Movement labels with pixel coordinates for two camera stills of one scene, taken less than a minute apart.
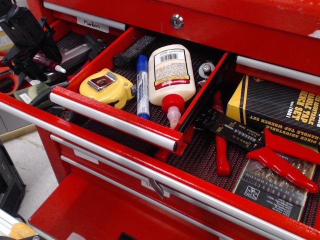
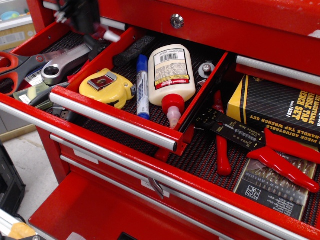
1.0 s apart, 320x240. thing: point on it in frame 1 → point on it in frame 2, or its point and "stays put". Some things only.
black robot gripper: [25, 32] → [82, 15]
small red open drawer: [144, 83] stays put
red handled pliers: [223, 168] stays put
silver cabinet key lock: [177, 21] stays put
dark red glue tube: [41, 58] → [100, 32]
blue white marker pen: [143, 90] stays put
